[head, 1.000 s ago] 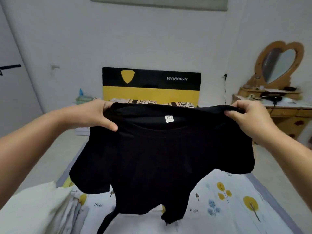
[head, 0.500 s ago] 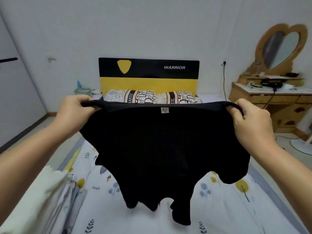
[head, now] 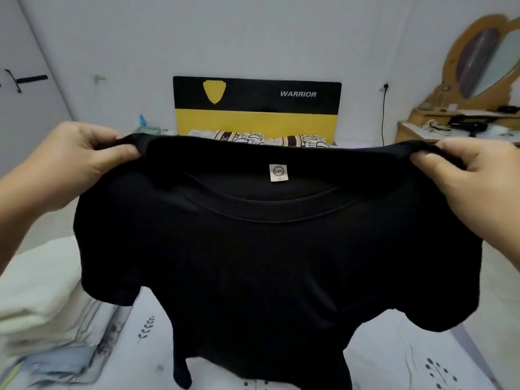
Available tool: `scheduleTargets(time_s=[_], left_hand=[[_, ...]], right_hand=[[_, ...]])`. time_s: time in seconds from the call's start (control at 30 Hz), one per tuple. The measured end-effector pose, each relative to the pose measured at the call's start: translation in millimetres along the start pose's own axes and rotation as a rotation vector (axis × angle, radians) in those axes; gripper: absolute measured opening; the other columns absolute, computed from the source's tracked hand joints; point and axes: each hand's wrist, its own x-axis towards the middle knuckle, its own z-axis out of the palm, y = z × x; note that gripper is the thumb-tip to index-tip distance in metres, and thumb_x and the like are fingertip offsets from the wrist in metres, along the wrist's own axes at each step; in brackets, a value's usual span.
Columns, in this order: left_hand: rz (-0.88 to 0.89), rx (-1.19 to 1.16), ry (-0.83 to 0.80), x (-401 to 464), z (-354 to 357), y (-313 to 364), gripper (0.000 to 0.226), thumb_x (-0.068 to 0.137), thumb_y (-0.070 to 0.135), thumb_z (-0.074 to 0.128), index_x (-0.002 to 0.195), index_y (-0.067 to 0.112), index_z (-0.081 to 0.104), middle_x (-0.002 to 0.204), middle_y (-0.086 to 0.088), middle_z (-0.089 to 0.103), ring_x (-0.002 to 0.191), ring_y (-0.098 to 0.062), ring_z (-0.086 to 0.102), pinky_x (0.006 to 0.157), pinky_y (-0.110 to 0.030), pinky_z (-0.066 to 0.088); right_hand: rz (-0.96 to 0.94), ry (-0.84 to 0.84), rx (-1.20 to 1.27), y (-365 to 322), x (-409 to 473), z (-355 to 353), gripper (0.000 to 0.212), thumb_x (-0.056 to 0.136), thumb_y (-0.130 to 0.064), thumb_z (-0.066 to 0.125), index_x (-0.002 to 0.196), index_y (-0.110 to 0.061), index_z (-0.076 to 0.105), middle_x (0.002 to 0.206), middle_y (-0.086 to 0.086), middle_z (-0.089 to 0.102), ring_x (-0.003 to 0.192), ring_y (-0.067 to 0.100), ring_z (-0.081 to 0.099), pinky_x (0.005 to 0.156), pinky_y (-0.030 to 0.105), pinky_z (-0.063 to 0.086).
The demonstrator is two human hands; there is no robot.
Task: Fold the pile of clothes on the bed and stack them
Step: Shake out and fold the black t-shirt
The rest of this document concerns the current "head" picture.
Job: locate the person's right hand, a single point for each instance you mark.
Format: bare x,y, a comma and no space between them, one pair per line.
479,195

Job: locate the person's left hand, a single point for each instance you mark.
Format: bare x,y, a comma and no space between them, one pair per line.
65,162

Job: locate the bed with leaf print bedding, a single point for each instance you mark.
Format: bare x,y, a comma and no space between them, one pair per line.
390,353

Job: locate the light blue denim jeans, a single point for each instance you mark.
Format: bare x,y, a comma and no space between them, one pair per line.
61,360

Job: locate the black garment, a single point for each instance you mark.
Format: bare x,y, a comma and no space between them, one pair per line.
276,272

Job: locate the white wardrobe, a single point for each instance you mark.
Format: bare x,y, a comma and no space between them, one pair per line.
28,117

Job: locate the black telephone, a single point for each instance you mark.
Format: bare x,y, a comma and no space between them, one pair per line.
470,123

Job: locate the small blue bottle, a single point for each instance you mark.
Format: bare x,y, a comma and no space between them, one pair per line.
143,120

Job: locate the wooden dressing table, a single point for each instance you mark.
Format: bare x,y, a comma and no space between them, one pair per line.
422,126

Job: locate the wooden framed mirror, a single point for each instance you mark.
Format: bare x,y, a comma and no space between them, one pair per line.
483,52

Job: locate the black white patterned pillow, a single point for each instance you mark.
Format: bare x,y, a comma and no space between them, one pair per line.
305,141
236,137

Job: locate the black yellow headboard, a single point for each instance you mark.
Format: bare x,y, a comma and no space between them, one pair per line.
260,105

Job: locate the wall socket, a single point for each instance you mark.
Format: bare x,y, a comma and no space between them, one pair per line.
386,86

